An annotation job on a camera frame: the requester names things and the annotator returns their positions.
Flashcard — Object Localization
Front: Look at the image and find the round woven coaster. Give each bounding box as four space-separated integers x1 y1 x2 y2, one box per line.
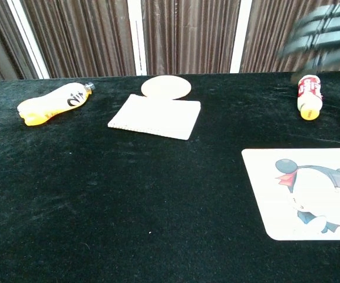
140 75 192 100

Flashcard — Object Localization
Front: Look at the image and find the white frame post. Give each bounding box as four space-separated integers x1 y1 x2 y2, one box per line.
6 0 51 80
127 0 147 76
230 0 252 74

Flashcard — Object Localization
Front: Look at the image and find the orange drink bottle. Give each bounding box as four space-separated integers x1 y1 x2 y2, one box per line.
16 82 95 127

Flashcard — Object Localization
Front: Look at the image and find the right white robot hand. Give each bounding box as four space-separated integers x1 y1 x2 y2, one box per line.
277 2 340 85

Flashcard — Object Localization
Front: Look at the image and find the black velvet tablecloth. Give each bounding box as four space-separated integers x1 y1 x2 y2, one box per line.
0 70 340 283

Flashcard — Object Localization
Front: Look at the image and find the cartoon girl mouse pad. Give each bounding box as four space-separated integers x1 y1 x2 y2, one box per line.
241 147 340 241

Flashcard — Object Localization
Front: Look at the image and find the white spiral notebook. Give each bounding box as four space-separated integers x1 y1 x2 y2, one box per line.
107 93 202 141

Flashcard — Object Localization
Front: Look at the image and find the red label drink bottle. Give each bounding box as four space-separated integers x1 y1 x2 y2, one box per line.
297 74 324 121

